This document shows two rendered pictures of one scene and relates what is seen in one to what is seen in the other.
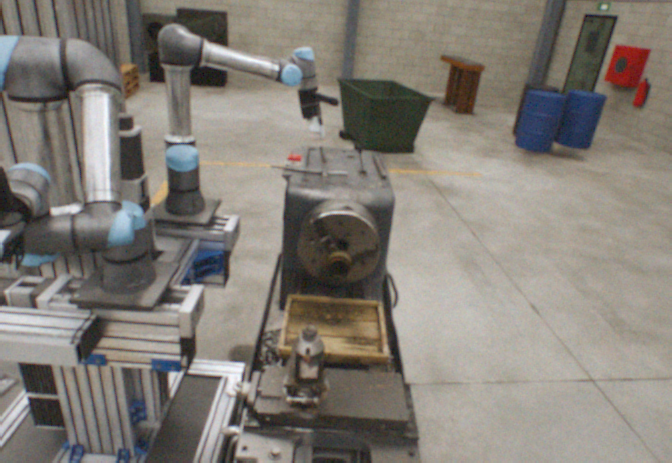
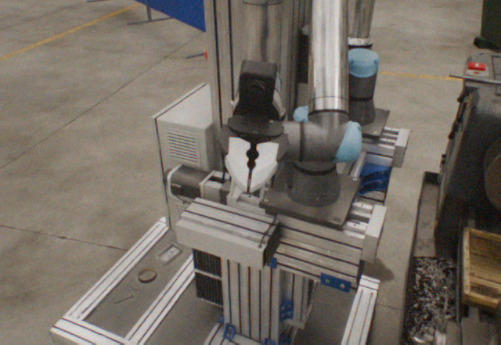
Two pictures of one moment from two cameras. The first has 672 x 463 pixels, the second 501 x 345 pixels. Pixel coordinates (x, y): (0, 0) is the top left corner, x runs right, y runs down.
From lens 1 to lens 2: 0.36 m
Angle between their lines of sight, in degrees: 23
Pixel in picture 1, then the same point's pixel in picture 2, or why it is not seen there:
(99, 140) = (332, 37)
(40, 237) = not seen: hidden behind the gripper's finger
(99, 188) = (330, 95)
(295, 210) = (482, 130)
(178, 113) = (361, 12)
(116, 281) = (305, 192)
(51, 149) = (268, 48)
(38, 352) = (229, 249)
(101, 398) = (257, 290)
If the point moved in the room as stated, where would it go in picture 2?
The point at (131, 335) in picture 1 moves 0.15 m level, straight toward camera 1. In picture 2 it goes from (309, 247) to (320, 290)
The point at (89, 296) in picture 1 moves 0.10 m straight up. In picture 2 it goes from (278, 203) to (279, 170)
